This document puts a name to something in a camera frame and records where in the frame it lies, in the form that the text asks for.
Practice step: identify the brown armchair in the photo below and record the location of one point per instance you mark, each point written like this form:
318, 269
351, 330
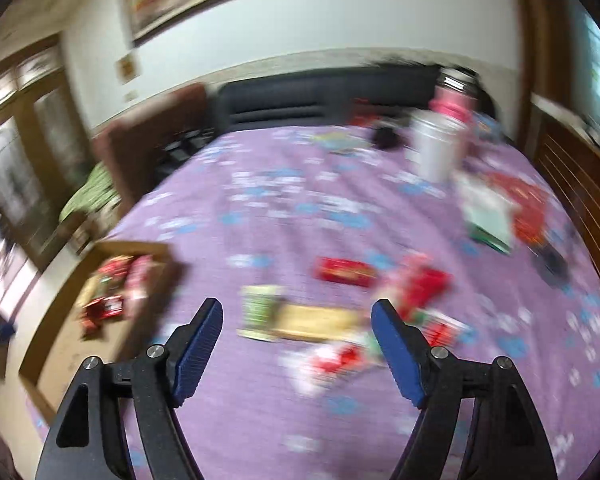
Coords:
129, 143

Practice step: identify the white green work glove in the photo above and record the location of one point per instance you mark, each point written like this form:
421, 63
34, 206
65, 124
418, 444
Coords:
488, 213

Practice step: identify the flat booklet on table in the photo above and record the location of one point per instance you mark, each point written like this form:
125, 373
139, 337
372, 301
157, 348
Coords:
340, 142

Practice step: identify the small wall plaque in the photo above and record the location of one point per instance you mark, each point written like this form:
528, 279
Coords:
127, 68

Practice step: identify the pink sleeved bottle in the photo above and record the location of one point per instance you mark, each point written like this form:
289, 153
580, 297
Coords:
455, 93

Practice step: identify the black sofa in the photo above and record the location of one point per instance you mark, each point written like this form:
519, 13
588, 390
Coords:
325, 97

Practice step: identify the small black box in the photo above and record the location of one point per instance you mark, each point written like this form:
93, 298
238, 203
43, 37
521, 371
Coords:
386, 138

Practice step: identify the yellow biscuit pack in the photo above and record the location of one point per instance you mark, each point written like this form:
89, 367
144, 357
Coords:
316, 324

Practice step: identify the white plastic tub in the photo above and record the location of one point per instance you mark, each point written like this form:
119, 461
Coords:
439, 141

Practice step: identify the pink cartoon snack bag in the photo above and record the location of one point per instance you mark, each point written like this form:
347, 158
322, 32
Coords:
394, 284

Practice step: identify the red mesh bag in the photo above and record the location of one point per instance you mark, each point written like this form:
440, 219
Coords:
530, 203

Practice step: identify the black phone stand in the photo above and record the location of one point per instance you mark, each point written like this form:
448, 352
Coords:
550, 264

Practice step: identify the wooden glass cabinet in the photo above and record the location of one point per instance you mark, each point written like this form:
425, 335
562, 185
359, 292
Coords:
45, 151

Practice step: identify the red snack bag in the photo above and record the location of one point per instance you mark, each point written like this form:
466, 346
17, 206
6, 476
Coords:
422, 286

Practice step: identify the small red candy bar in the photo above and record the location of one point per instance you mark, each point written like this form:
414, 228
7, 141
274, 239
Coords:
346, 272

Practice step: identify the wooden sideboard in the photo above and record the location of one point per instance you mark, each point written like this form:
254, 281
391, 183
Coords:
570, 163

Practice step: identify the green white small packet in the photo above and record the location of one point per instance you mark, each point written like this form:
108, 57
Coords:
260, 304

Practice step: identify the green patterned cushion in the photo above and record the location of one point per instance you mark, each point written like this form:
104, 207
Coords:
97, 192

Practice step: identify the purple floral tablecloth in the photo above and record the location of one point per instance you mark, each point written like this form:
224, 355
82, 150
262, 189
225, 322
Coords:
261, 207

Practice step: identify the red kitkat style wrapper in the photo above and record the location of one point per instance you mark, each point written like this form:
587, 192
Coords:
99, 310

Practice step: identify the cardboard box tray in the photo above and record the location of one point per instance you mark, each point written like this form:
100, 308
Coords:
142, 273

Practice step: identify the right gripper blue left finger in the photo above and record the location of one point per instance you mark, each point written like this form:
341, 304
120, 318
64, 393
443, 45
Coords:
87, 438

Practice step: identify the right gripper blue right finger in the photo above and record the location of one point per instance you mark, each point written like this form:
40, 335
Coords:
506, 438

